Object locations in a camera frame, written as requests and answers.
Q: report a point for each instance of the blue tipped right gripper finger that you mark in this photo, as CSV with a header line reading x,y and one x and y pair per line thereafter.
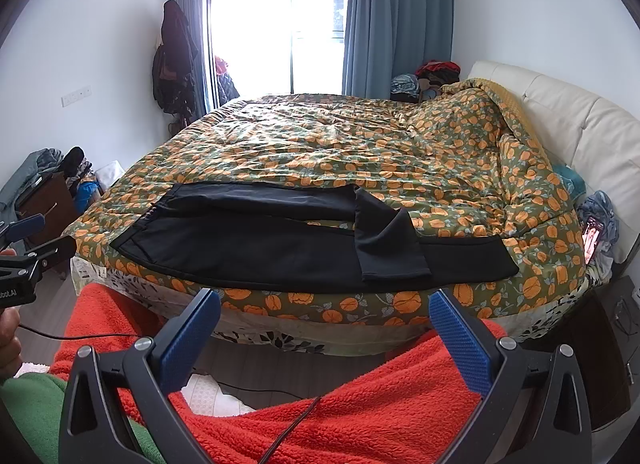
x,y
21,229

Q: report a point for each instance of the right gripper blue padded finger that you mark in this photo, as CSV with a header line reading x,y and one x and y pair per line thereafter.
x,y
468,340
180,342

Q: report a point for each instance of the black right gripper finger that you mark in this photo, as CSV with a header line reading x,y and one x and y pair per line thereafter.
x,y
54,252

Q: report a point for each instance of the black pants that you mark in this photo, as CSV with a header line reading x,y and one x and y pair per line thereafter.
x,y
266,237

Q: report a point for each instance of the person's left hand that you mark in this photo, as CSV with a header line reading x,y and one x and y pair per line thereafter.
x,y
10,346

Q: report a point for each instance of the white slipper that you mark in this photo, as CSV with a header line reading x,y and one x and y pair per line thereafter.
x,y
204,396

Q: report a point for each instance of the brown wooden nightstand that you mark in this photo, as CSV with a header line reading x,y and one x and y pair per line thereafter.
x,y
53,200

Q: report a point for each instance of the grey clothes pile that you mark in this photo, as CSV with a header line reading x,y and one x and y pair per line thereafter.
x,y
37,163

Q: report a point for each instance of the blue bag on floor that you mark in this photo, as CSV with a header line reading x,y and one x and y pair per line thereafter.
x,y
87,193

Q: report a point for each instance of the red fleece robe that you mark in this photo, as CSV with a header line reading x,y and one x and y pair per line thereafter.
x,y
409,410

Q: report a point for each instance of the green fleece sleeve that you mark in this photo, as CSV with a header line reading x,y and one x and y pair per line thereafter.
x,y
35,402

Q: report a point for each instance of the smartphone with red screen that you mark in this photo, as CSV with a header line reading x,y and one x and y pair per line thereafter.
x,y
591,235

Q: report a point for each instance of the pumpkin print green quilt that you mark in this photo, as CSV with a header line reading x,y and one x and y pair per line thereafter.
x,y
467,164

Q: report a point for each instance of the blue grey crumpled garment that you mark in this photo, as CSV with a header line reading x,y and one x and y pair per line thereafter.
x,y
600,207

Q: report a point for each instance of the teal pillow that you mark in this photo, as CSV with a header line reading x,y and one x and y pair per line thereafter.
x,y
572,181

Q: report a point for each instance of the dark clothes on rack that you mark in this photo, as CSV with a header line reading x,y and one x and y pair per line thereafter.
x,y
173,65

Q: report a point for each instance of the cream leather headboard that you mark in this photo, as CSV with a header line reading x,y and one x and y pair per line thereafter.
x,y
587,132

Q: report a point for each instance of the red black clothes pile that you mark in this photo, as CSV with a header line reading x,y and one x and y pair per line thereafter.
x,y
439,73

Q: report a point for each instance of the blue left curtain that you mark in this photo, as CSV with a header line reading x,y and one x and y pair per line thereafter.
x,y
193,10

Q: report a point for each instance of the blue curtain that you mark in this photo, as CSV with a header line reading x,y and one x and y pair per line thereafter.
x,y
193,10
385,38

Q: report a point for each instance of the glass balcony door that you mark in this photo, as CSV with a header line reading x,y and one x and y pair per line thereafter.
x,y
276,47

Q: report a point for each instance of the blue right curtain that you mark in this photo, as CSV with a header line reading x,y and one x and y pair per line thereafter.
x,y
385,38

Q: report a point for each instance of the white wall socket strip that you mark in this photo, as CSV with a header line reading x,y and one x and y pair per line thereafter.
x,y
76,96

